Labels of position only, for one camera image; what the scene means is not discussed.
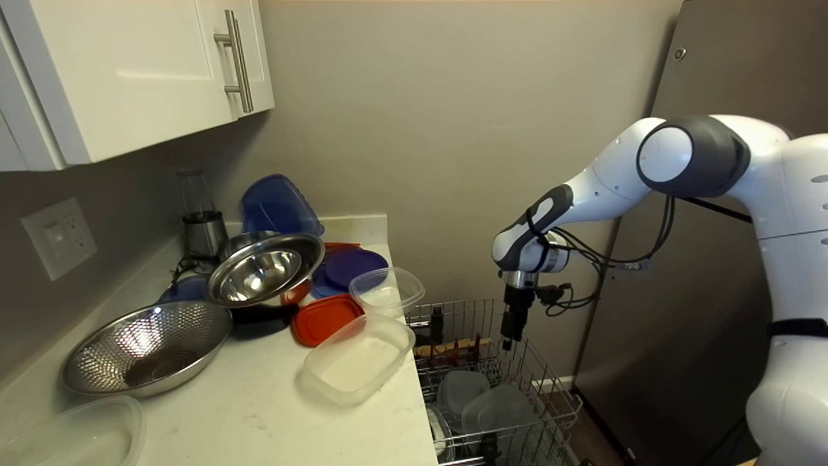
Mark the blue plastic lid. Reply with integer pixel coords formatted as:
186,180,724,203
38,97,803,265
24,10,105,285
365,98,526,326
311,250,386,297

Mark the clear round tub on counter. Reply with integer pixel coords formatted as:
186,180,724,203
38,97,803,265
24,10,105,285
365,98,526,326
349,266,424,318

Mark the blue plastic pitcher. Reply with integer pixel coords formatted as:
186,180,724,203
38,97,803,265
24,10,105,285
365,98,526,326
241,175,323,235

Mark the clear rectangular container on counter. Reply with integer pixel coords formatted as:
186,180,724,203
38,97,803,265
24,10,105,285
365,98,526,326
294,317,415,409

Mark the white upper wall cabinet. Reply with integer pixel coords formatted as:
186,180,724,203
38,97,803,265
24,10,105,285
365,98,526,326
0,0,273,175

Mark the metal mesh colander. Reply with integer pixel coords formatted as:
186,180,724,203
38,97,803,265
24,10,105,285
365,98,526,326
63,300,233,398

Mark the stainless steel mixing bowl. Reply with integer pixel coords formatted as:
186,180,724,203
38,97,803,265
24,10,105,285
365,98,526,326
206,231,325,309

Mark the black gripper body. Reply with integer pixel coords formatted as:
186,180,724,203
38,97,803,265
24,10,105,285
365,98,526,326
500,272,535,349

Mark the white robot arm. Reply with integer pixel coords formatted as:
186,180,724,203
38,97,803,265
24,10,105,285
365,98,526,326
492,115,828,466

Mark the stainless steel refrigerator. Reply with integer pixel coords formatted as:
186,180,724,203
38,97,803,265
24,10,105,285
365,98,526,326
574,0,828,466

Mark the clear container near camera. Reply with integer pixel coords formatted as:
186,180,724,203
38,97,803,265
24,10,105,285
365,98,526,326
0,397,144,466

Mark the clear plastic container in rack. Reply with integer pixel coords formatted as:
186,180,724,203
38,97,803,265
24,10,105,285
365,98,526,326
460,383,535,445

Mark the white wall outlet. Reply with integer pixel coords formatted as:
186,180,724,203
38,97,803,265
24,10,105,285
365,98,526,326
21,197,98,283

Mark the wooden handled utensil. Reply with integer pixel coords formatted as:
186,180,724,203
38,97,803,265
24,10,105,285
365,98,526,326
415,338,492,362

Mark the white upper dishwasher rack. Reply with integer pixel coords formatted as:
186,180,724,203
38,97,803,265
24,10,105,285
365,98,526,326
407,300,583,466

